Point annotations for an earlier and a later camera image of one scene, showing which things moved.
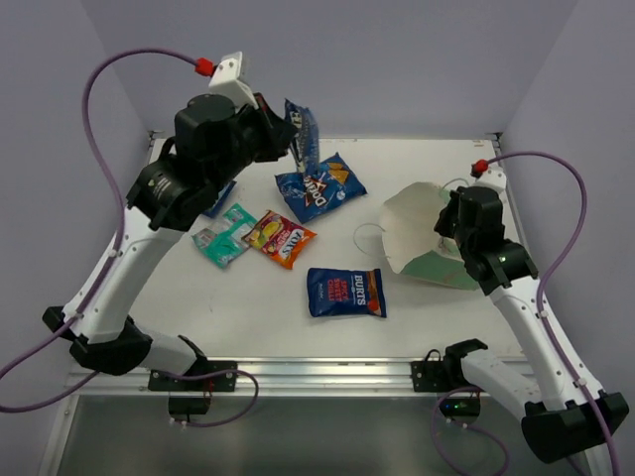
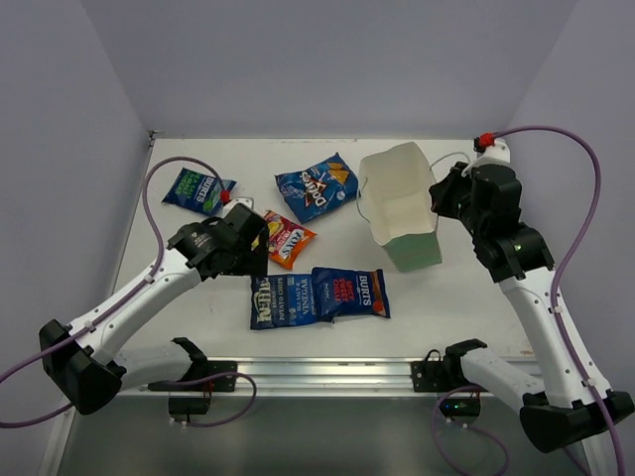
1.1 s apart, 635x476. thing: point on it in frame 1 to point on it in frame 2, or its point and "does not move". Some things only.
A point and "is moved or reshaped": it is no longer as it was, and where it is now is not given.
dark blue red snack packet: x=343 y=292 does not move
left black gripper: x=274 y=131 to x=253 y=243
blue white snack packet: x=306 y=142 to x=282 y=299
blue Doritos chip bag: x=311 y=196 does not move
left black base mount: x=192 y=397 does not move
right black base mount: x=446 y=376 does not move
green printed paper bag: x=414 y=245 is moved or reshaped
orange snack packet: x=279 y=238 does not move
